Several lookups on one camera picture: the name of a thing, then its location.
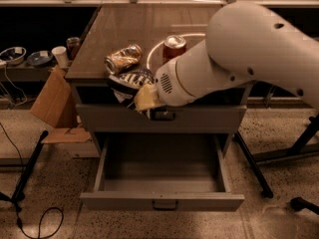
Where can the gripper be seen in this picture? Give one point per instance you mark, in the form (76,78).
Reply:
(169,83)

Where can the blue chip bag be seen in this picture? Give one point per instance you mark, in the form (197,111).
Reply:
(127,85)

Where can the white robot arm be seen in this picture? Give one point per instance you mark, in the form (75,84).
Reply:
(244,42)

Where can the grey top drawer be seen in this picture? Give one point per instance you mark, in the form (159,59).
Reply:
(188,119)

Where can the grey drawer cabinet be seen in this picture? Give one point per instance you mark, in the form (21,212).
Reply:
(144,24)

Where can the open grey lower drawer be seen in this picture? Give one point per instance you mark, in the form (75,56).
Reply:
(162,172)

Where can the crushed gold can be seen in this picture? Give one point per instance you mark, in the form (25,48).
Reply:
(122,59)

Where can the red soda can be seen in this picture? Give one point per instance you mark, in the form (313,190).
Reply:
(173,46)

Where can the glass jar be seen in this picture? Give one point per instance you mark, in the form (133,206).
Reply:
(73,45)

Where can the brown cardboard box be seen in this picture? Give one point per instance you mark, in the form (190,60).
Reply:
(56,107)

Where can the white paper cup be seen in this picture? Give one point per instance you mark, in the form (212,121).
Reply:
(60,54)

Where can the blue bowl on shelf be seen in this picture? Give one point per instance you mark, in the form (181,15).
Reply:
(40,59)

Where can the white bowl on shelf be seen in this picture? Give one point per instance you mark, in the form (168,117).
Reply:
(13,56)

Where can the black stand leg right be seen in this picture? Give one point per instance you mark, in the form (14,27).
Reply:
(266,190)

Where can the black stand leg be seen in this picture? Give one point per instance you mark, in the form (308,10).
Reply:
(266,190)
(18,194)

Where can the black stand leg left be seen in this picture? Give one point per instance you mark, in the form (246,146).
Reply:
(18,194)

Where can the black caster foot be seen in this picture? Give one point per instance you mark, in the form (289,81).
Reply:
(298,204)

